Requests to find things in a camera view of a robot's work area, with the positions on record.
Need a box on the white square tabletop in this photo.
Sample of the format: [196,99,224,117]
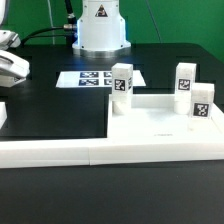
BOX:
[107,94,224,142]

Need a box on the white front fence bar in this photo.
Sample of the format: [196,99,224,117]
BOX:
[0,137,224,169]

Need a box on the white sheet with tag markers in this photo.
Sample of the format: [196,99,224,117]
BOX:
[55,69,147,89]

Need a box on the white left fence bar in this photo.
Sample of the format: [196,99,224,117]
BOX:
[0,102,7,129]

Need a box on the white fence bar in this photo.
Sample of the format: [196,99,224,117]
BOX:
[0,137,224,169]
[0,102,7,129]

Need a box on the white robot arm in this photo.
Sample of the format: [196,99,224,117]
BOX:
[0,0,30,87]

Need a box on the black cable at base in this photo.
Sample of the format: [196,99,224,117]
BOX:
[17,0,78,46]

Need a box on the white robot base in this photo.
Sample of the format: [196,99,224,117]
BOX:
[72,0,131,58]

